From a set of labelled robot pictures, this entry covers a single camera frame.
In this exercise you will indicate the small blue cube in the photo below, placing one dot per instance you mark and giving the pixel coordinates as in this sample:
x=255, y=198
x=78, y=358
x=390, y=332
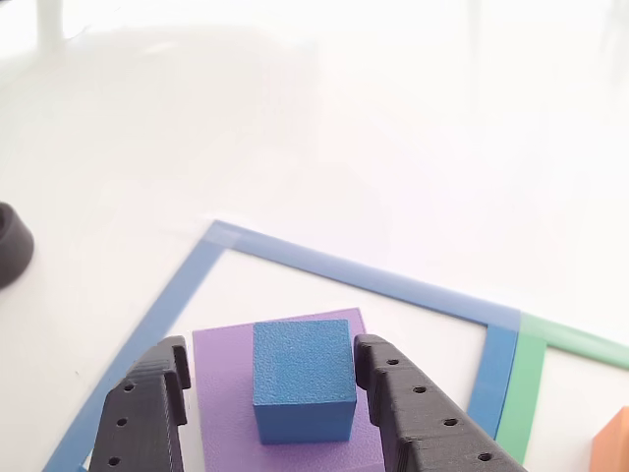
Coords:
x=302, y=369

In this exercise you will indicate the orange cube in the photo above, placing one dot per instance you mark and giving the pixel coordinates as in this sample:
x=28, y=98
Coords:
x=614, y=442

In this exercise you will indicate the blue square frame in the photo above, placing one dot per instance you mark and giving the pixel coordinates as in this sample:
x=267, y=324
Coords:
x=344, y=270

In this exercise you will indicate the green square frame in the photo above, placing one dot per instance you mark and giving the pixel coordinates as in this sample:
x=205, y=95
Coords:
x=526, y=393

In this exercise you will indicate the purple cube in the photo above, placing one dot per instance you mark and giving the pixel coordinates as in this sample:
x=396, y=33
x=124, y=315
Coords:
x=226, y=393

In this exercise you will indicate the black tripod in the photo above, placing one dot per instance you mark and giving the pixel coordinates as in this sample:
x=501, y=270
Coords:
x=15, y=246

